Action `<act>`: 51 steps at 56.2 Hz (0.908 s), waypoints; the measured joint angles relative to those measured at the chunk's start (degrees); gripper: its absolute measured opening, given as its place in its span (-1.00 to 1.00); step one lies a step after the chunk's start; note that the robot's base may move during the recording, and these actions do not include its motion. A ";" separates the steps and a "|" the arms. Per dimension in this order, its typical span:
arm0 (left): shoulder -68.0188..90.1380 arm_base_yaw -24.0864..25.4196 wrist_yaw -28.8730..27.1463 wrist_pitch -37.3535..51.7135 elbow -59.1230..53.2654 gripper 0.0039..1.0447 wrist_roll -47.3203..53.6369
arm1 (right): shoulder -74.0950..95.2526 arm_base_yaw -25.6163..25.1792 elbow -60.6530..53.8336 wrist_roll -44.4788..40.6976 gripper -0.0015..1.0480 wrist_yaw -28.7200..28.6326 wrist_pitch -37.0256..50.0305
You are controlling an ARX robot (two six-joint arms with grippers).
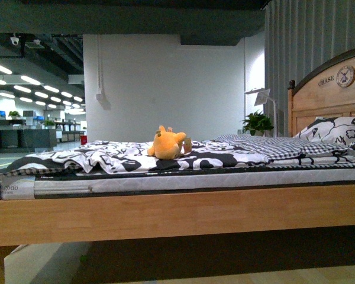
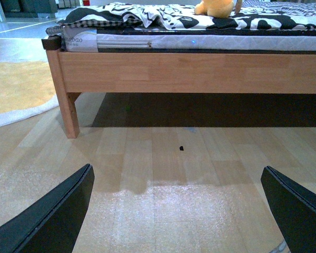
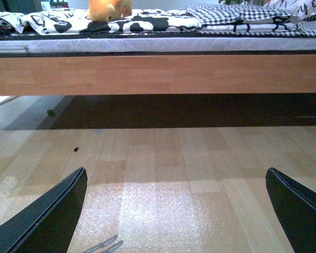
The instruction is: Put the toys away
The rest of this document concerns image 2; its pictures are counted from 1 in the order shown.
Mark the striped grey pillow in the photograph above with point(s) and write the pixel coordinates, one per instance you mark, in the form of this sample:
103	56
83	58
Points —
286	7

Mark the wooden bed frame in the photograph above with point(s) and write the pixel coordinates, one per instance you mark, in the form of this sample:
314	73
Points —
174	71

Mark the black and white patterned duvet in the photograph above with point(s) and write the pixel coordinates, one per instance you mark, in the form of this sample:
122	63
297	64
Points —
177	17

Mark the white quilted mattress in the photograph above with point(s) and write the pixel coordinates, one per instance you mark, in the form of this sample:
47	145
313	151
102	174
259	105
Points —
83	40

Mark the yellow plush toy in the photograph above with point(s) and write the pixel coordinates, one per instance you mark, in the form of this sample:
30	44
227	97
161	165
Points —
214	8

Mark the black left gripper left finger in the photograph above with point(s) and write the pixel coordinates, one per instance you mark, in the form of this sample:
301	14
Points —
53	222

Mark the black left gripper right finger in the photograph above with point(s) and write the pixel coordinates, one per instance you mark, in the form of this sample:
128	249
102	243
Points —
294	209

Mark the beige round rug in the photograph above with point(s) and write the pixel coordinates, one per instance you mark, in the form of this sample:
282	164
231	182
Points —
26	90

